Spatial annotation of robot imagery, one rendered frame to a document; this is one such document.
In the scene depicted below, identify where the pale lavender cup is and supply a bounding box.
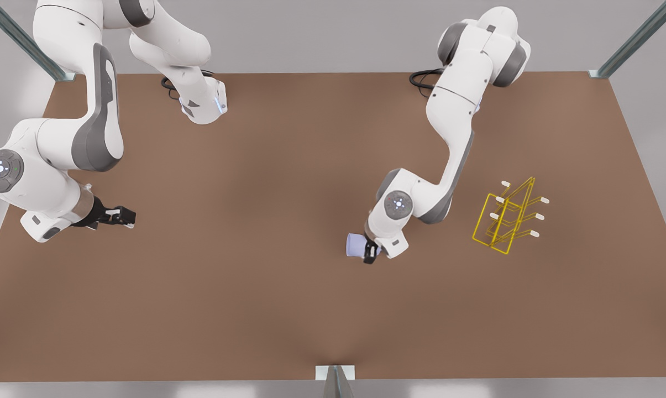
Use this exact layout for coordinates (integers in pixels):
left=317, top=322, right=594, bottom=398
left=346, top=233, right=368, bottom=258

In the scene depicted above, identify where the black cable loop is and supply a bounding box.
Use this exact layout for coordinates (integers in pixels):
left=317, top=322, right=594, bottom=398
left=409, top=68, right=445, bottom=99
left=161, top=70, right=215, bottom=101

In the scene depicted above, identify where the yellow wire cup holder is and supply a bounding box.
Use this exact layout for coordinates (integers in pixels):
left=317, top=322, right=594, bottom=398
left=472, top=176, right=550, bottom=255

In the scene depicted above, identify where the silver frame post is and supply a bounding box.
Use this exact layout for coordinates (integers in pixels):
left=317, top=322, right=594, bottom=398
left=0, top=0, right=76, bottom=82
left=316, top=365, right=355, bottom=398
left=588, top=0, right=666, bottom=79

